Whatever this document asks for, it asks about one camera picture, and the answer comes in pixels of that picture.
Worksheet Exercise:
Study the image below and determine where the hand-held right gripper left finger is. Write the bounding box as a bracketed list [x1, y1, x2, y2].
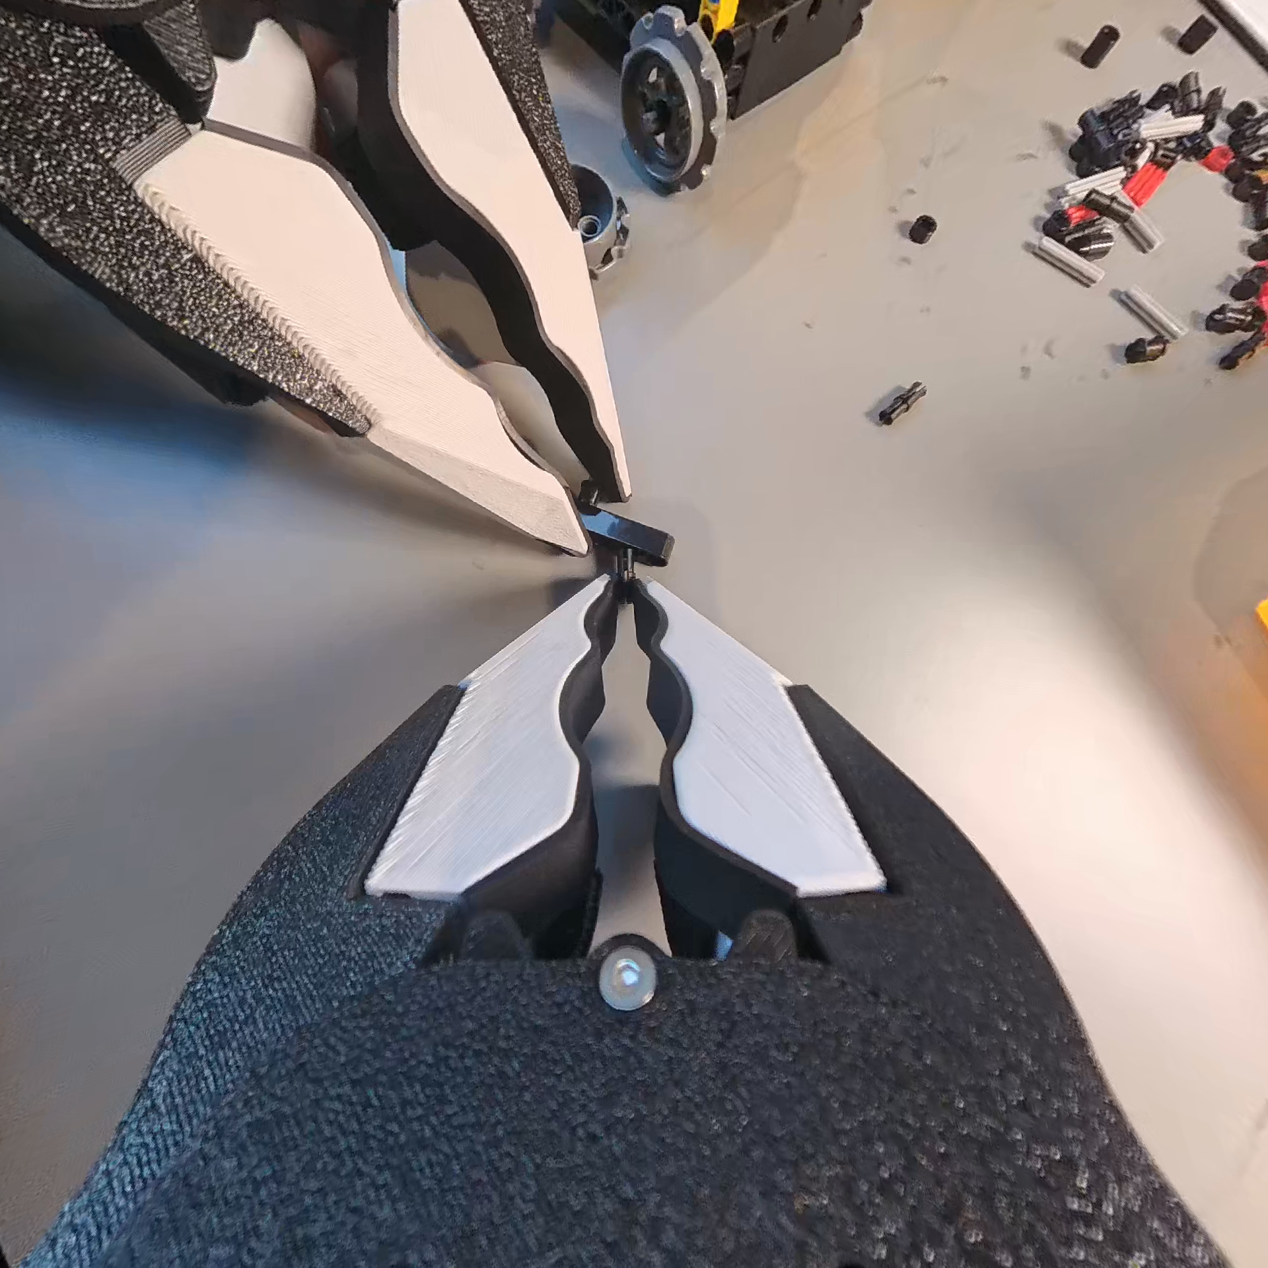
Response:
[367, 576, 618, 904]

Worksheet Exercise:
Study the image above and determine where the pile of black brick parts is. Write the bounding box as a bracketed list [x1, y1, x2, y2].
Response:
[1031, 69, 1268, 374]

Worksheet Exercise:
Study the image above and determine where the thin black holed brick beam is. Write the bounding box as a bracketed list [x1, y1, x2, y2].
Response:
[586, 505, 677, 596]

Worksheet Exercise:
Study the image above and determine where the grey toothed brick wheel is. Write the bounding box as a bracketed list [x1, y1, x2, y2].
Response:
[571, 163, 636, 275]

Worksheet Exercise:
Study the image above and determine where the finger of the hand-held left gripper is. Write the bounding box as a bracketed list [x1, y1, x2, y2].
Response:
[136, 119, 594, 555]
[384, 0, 636, 504]

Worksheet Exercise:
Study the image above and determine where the yellow toy brick vehicle model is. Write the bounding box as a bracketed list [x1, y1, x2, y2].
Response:
[545, 0, 873, 196]

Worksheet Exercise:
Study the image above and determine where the grey desk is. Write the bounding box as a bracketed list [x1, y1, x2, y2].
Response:
[0, 0, 1268, 1268]

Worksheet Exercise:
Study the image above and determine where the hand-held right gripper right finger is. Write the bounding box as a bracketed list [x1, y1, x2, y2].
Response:
[639, 576, 889, 904]

